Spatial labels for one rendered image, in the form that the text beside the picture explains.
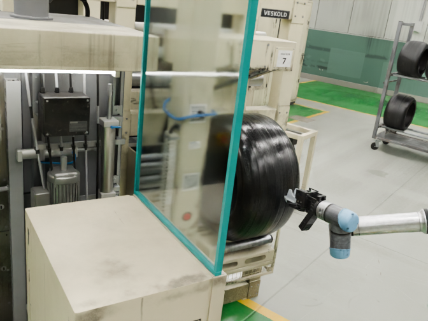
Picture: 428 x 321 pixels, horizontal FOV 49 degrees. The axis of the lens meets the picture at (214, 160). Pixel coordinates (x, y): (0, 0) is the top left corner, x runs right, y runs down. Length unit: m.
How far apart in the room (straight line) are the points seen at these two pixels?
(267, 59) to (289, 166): 0.59
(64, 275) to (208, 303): 0.37
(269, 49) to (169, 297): 1.44
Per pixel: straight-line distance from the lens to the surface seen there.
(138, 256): 1.30
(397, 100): 7.48
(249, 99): 7.23
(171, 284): 1.20
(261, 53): 2.28
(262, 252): 2.21
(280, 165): 1.95
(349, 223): 1.72
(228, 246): 2.10
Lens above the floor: 1.95
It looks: 19 degrees down
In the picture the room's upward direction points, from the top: 7 degrees clockwise
